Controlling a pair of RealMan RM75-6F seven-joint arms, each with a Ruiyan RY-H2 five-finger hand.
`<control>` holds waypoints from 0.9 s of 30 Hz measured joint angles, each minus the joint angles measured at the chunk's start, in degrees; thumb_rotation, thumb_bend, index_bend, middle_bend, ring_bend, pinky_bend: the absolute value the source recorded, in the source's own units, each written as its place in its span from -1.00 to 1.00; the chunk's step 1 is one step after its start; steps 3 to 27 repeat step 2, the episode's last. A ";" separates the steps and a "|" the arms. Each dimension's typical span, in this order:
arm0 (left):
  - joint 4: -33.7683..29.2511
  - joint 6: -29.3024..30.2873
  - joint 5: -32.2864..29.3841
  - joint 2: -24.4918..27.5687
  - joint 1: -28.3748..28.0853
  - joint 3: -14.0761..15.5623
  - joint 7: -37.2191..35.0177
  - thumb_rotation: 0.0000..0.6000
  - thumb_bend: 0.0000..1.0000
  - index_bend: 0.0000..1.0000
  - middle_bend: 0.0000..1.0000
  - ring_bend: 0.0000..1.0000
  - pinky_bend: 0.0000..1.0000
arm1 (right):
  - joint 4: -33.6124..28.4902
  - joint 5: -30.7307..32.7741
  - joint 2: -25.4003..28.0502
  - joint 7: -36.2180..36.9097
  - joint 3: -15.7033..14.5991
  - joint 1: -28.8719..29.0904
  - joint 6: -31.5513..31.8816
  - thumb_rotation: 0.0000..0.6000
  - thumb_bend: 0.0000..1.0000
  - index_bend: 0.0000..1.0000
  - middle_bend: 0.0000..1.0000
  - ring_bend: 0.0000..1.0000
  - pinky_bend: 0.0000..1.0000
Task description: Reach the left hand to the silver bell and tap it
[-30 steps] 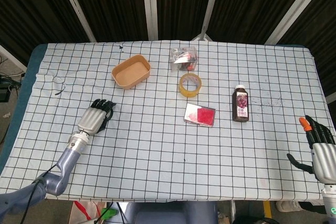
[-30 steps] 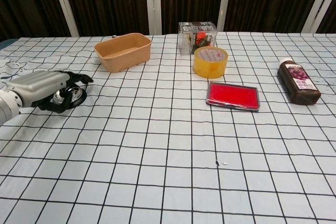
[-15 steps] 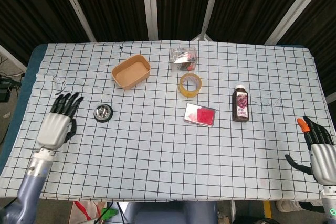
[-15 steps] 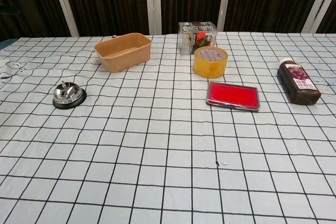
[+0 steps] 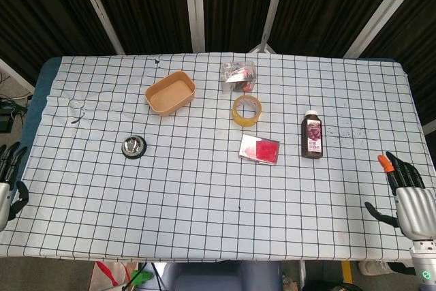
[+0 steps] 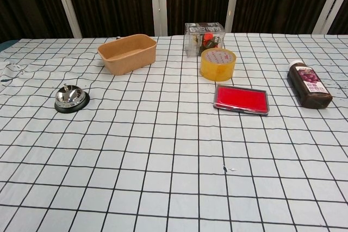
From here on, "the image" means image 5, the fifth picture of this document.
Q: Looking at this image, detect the checkered white tablecloth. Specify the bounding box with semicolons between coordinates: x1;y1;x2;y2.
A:
0;52;436;260

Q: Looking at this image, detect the dark juice bottle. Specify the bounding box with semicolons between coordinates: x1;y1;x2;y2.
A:
300;110;324;159

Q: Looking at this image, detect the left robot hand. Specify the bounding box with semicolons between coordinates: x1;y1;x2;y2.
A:
0;141;29;232

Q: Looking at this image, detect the red and white bag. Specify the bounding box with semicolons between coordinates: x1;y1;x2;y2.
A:
87;261;139;291

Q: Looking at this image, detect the green plastic object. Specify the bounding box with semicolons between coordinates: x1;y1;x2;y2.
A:
130;269;153;287

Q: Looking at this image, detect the red and white card pack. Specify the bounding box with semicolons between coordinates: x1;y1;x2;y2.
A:
238;134;281;165

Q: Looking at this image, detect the clear plastic bag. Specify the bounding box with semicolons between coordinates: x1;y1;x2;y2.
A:
220;60;258;94

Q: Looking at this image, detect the brown paper food box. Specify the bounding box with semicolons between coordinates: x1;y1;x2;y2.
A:
144;70;196;117

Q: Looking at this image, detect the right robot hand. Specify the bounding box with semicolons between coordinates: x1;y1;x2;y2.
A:
364;151;436;240

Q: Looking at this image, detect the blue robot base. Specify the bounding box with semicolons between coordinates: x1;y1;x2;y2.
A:
161;262;283;291

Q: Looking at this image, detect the white shoe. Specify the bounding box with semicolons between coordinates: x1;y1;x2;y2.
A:
358;260;392;275

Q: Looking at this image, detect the black electronics with cables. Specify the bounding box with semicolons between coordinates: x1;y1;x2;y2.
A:
0;95;29;134

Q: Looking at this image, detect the yellow tape roll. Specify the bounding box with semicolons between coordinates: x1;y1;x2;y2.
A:
232;94;263;126

